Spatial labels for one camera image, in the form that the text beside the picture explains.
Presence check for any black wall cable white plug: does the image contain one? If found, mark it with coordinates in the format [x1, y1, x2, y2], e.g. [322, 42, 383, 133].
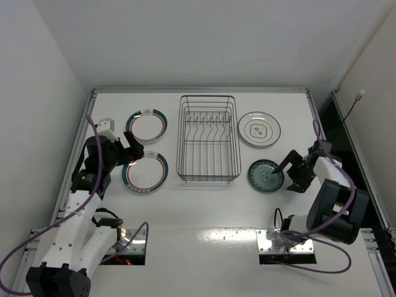
[330, 90, 365, 142]

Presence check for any small teal patterned plate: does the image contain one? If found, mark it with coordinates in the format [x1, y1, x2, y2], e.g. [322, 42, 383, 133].
[247, 159, 285, 193]

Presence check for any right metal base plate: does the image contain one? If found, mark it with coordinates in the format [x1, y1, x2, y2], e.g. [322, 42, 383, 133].
[256, 229, 314, 256]

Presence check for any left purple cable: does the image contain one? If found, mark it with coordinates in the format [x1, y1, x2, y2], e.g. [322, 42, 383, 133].
[0, 113, 149, 295]

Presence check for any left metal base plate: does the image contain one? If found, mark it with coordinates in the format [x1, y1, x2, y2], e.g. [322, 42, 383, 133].
[105, 228, 148, 255]

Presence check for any green red rimmed plate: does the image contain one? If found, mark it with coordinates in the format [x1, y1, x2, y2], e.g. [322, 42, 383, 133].
[121, 151, 169, 195]
[126, 109, 168, 145]

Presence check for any grey wire dish rack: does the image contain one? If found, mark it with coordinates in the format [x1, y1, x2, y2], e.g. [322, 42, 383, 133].
[176, 95, 241, 183]

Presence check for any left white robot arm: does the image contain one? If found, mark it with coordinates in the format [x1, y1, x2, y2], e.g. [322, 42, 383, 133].
[26, 131, 144, 296]

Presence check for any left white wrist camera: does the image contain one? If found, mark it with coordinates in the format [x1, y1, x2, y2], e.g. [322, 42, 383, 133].
[97, 118, 116, 140]

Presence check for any white plate grey rim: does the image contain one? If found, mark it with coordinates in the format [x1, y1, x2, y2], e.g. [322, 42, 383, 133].
[238, 111, 282, 147]

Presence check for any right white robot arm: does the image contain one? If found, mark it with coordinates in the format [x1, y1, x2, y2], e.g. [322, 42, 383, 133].
[272, 140, 369, 249]

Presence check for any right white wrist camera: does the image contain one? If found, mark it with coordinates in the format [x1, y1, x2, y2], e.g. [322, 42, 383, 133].
[313, 157, 350, 187]

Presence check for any metal base plate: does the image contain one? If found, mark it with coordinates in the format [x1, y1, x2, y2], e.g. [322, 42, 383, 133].
[256, 229, 314, 256]
[105, 228, 148, 255]

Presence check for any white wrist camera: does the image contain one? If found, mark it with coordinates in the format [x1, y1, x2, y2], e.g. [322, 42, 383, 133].
[97, 118, 116, 140]
[313, 157, 350, 187]

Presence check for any aluminium table frame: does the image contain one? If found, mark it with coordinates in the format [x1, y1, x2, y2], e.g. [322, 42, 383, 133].
[9, 87, 396, 297]

